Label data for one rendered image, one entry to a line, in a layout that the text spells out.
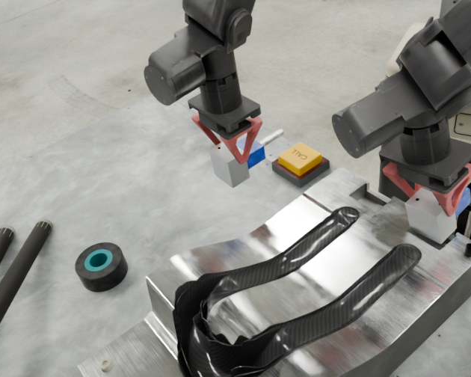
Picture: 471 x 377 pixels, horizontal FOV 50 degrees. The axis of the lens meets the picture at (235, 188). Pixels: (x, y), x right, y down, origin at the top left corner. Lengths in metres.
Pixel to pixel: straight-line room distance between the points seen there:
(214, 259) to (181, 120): 0.56
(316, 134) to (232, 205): 1.54
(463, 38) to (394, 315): 0.34
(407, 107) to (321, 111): 2.05
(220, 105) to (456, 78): 0.33
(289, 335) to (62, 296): 0.43
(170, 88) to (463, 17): 0.33
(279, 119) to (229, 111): 1.84
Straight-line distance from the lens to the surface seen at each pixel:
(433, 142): 0.62
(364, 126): 0.54
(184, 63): 0.64
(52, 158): 1.20
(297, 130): 2.47
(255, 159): 0.81
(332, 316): 0.66
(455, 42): 0.51
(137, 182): 1.04
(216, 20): 0.63
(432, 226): 0.71
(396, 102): 0.56
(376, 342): 0.64
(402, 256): 0.72
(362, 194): 0.83
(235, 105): 0.72
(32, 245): 0.93
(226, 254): 0.70
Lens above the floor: 1.43
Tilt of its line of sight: 41 degrees down
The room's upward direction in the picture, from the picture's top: 11 degrees counter-clockwise
